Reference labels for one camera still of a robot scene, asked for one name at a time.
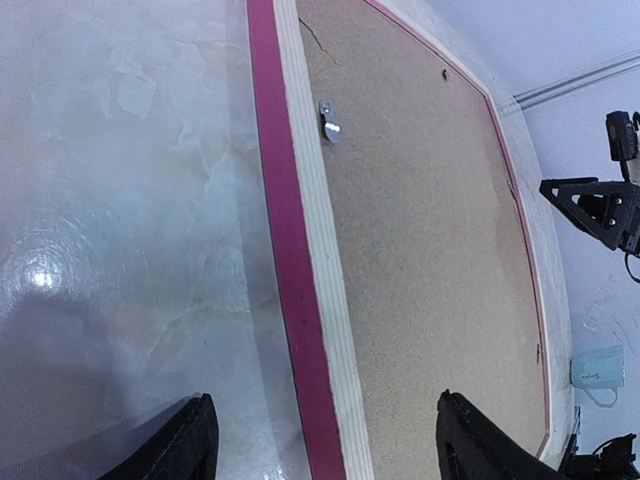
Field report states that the right aluminium corner post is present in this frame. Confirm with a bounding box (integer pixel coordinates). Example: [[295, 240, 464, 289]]
[[514, 50, 639, 110]]

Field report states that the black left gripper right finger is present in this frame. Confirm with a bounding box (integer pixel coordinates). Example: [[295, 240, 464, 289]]
[[436, 390, 564, 480]]

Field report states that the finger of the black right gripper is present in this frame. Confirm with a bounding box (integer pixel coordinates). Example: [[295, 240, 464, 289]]
[[539, 177, 639, 250]]

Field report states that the brown cardboard backing board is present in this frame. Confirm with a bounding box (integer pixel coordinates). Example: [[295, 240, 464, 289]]
[[297, 1, 545, 479]]

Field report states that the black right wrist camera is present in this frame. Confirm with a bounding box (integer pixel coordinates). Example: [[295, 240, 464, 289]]
[[605, 111, 639, 185]]

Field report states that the pink wooden picture frame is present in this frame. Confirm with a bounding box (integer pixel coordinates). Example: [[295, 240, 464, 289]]
[[248, 1, 550, 479]]

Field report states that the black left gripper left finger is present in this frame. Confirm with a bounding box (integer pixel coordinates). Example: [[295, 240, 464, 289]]
[[100, 393, 219, 480]]

